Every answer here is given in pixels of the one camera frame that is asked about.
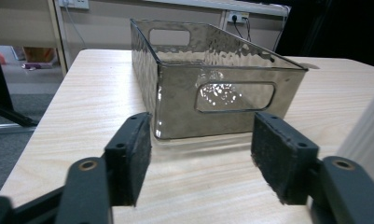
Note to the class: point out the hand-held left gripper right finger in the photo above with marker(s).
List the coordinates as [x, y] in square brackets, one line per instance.
[281, 158]

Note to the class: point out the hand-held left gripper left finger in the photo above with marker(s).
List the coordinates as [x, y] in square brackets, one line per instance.
[128, 161]

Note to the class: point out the clear plastic storage bin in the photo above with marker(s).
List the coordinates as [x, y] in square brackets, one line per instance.
[181, 102]

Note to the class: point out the black metal stand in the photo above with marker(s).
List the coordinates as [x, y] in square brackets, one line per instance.
[2, 99]

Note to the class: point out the orange box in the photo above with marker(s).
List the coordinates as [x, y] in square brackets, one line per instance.
[38, 53]

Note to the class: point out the white wall power socket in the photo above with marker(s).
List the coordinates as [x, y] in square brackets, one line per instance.
[74, 3]
[237, 16]

